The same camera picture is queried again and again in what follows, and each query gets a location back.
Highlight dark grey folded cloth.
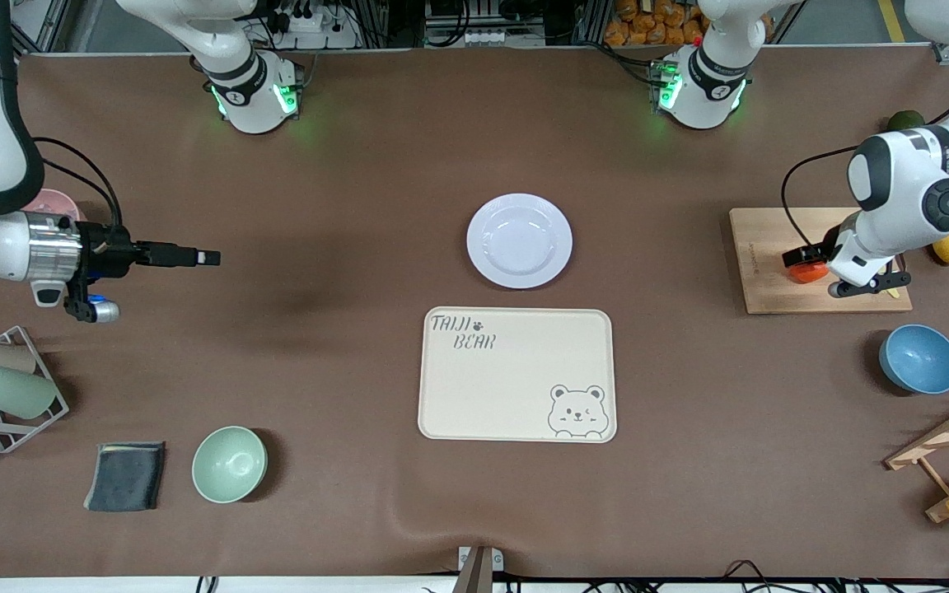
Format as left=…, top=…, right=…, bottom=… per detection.
left=83, top=441, right=166, bottom=513

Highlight bamboo cutting board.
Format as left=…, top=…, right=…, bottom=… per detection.
left=728, top=207, right=914, bottom=315

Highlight grey wire cup rack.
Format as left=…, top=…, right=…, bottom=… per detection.
left=0, top=325, right=70, bottom=455

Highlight white empty power strip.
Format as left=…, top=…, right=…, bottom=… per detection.
left=462, top=29, right=547, bottom=48

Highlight black floor cables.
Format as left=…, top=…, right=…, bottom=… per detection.
left=722, top=560, right=949, bottom=593

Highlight cream tray with bear print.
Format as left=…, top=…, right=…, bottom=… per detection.
left=418, top=307, right=618, bottom=444

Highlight blue bowl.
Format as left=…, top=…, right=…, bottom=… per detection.
left=879, top=324, right=949, bottom=395

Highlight bag of orange fruit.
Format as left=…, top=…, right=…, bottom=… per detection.
left=604, top=0, right=710, bottom=48

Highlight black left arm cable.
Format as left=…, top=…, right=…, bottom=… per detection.
left=781, top=147, right=863, bottom=248

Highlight wooden peg rack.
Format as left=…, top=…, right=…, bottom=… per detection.
left=884, top=387, right=949, bottom=524

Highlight mint green cup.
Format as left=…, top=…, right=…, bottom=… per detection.
left=0, top=365, right=58, bottom=420

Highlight pink bowl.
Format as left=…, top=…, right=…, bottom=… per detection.
left=26, top=189, right=82, bottom=223

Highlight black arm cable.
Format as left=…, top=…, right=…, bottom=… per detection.
left=30, top=138, right=123, bottom=227
left=781, top=147, right=863, bottom=248

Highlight white power strip with plugs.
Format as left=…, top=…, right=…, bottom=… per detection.
left=277, top=7, right=360, bottom=50

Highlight pale lavender round plate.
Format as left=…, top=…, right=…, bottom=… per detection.
left=466, top=194, right=573, bottom=290

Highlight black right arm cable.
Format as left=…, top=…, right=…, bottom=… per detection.
left=30, top=138, right=123, bottom=227

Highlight pale green bowl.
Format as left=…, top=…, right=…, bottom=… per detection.
left=191, top=426, right=268, bottom=504

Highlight grey table edge bracket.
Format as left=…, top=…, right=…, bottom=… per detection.
left=451, top=545, right=505, bottom=593

